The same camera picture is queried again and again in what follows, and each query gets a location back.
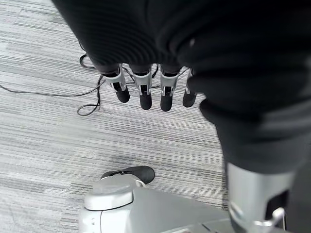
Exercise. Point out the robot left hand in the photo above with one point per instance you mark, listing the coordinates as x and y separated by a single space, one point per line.
194 48

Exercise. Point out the dark robot foot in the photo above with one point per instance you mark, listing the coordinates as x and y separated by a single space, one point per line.
132 172

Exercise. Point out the silver robot leg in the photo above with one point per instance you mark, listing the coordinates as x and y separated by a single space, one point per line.
155 208

